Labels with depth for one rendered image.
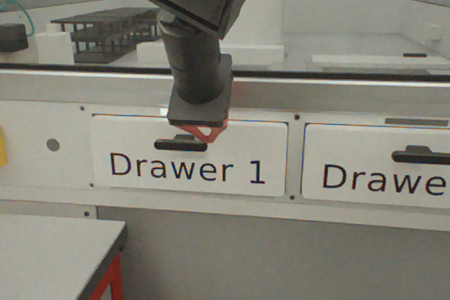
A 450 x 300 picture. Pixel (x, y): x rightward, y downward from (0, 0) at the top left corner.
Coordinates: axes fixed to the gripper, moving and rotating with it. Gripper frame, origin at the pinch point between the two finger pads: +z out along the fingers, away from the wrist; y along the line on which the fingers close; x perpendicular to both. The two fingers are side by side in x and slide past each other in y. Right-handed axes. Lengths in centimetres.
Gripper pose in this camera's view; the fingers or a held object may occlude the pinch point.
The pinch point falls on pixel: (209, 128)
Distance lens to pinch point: 57.1
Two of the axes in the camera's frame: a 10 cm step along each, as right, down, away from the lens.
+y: 1.1, -8.3, 5.4
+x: -9.9, -0.5, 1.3
